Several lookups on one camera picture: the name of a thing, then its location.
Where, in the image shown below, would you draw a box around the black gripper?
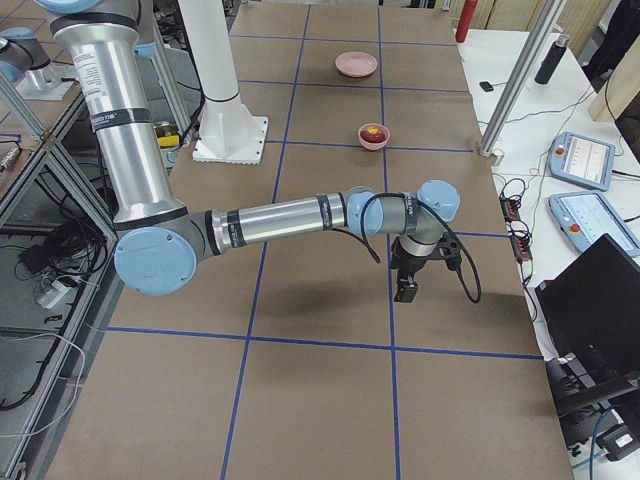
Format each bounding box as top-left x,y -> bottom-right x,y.
391,234 -> 460,303

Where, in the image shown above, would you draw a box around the red apple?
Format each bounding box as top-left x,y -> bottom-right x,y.
361,126 -> 386,143

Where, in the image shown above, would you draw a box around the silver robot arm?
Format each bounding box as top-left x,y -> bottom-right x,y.
43,1 -> 468,303
1,27 -> 76,101

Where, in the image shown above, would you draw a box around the pink bowl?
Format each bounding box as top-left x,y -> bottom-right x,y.
357,123 -> 390,151

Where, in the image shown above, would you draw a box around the pink plate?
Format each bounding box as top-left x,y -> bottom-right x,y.
334,51 -> 378,78

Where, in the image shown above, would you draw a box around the black laptop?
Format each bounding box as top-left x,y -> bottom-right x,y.
535,234 -> 639,374

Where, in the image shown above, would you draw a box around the near teach pendant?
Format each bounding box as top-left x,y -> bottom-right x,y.
548,191 -> 639,257

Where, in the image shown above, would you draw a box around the teach pendant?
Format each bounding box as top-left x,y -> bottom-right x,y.
548,191 -> 639,257
548,132 -> 616,192

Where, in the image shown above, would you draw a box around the small black square device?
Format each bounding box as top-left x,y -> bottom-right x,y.
479,81 -> 494,92

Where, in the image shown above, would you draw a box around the far teach pendant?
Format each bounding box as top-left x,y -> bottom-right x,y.
548,132 -> 616,192

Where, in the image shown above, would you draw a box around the black bottle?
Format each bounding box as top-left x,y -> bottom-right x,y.
534,34 -> 570,85

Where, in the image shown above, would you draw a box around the red bottle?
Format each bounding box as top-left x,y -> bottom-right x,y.
455,0 -> 478,43

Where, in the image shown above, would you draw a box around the aluminium frame post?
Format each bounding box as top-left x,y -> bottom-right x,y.
478,0 -> 566,166

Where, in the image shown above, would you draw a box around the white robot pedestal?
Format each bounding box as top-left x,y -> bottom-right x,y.
179,0 -> 268,165

